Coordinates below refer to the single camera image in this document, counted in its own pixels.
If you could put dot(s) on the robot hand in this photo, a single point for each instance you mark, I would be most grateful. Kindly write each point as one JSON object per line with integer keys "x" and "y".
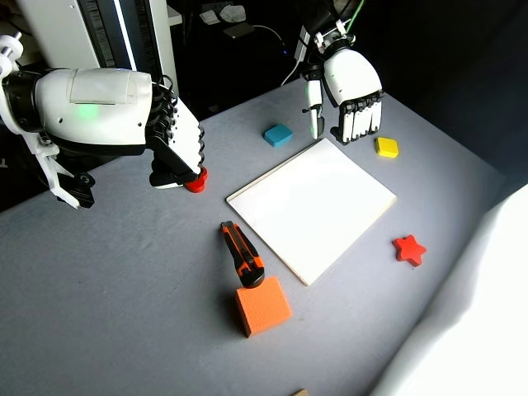
{"x": 103, "y": 111}
{"x": 350, "y": 74}

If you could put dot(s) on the grey table cloth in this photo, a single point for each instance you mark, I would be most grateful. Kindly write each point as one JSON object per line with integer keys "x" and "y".
{"x": 123, "y": 350}

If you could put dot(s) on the orange black utility knife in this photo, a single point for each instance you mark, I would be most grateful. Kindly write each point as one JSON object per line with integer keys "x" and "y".
{"x": 241, "y": 247}

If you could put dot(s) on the grey flat box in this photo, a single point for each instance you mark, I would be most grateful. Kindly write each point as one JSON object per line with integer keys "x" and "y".
{"x": 239, "y": 30}

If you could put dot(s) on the red star block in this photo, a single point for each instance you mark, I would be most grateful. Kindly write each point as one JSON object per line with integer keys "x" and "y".
{"x": 409, "y": 249}

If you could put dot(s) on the small brown object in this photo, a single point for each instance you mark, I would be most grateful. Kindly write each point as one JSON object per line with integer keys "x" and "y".
{"x": 301, "y": 392}

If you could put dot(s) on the yellow block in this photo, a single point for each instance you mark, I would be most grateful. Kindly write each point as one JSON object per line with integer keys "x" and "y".
{"x": 387, "y": 147}

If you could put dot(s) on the white square board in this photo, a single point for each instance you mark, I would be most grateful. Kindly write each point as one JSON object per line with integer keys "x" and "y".
{"x": 313, "y": 206}

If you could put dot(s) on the white shelf board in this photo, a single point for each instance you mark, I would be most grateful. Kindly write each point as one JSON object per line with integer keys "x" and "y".
{"x": 175, "y": 15}

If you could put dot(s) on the pale side desk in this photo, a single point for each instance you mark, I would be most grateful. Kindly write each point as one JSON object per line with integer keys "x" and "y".
{"x": 32, "y": 51}

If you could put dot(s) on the blue block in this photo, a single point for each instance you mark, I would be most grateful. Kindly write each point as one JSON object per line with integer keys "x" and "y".
{"x": 278, "y": 135}

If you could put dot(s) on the orange square block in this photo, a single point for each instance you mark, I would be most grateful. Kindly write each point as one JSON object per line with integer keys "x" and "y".
{"x": 264, "y": 307}

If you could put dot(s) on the large blurred white surface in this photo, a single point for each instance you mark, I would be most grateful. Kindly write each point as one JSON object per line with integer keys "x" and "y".
{"x": 474, "y": 309}

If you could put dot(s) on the red heart block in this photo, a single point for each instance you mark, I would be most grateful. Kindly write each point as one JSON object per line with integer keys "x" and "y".
{"x": 199, "y": 185}

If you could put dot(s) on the white robot body column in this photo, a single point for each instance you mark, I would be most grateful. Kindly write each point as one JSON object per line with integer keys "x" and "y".
{"x": 62, "y": 33}

